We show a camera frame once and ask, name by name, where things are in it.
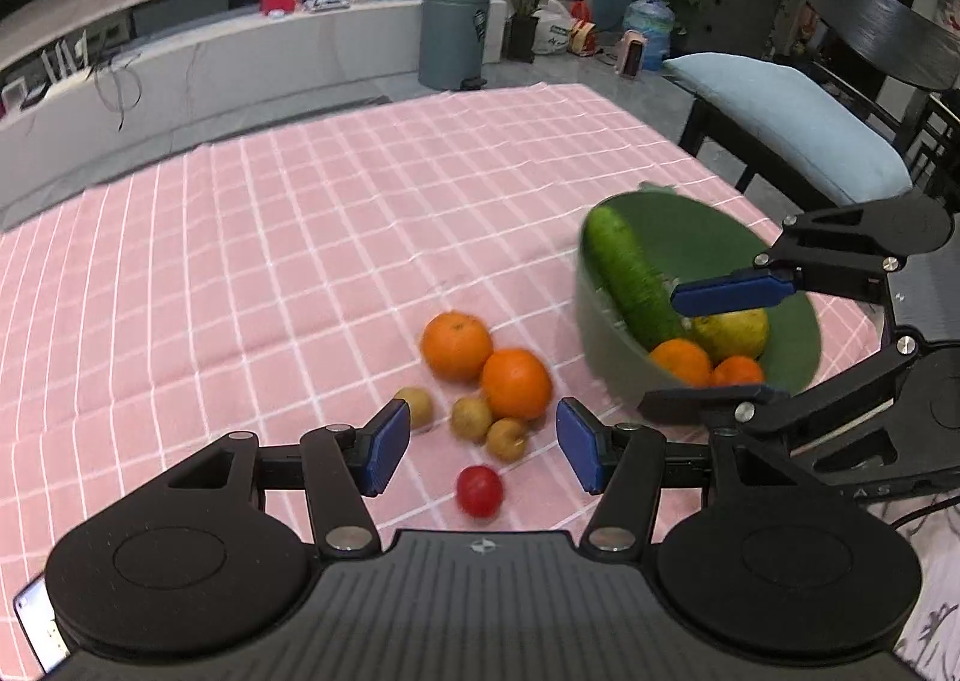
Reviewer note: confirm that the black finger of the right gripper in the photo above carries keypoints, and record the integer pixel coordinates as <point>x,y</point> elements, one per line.
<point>693,406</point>

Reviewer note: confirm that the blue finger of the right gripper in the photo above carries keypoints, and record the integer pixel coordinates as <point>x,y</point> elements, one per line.
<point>747,290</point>

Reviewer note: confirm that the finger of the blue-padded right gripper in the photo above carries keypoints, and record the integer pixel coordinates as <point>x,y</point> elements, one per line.
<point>623,465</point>

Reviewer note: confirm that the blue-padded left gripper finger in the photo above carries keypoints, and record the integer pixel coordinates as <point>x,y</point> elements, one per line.
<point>341,466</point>

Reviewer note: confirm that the orange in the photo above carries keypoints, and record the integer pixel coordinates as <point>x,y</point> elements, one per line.
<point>456,346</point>
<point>516,384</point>
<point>685,360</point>
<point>737,370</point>

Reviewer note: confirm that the green yellow pear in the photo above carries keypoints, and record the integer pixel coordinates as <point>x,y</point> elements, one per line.
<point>744,333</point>

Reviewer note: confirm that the brown longan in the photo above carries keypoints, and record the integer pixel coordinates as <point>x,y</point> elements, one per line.
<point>507,440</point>
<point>471,419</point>
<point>421,406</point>

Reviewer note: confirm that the green cucumber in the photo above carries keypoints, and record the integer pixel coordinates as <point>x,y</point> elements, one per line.
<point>636,288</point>

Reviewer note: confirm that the red cherry tomato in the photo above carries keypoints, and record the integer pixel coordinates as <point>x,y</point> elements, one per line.
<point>479,491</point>

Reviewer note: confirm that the green colander bowl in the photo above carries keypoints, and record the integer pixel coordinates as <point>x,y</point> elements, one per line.
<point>684,240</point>

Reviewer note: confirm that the light blue seat cushion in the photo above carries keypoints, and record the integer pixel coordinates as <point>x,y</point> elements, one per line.
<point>787,130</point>

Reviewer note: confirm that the pink checkered tablecloth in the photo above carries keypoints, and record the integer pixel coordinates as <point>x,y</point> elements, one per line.
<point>282,280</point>

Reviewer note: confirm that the black wooden chair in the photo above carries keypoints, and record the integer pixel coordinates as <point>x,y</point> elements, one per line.
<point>868,43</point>

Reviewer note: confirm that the blue water jug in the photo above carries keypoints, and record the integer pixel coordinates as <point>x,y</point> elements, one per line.
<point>654,20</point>

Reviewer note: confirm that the white plastic shopping bag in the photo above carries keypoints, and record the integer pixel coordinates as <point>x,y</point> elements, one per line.
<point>554,26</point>

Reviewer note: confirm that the smartphone with photo screen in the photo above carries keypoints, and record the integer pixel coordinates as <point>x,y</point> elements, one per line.
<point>37,620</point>

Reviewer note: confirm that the grey pedal trash bin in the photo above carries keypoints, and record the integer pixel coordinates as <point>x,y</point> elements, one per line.
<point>452,42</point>

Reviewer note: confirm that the white marble tv console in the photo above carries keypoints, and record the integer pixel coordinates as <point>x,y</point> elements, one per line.
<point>194,87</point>

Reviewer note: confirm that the white wifi router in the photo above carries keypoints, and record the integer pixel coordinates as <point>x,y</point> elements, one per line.
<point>66,57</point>

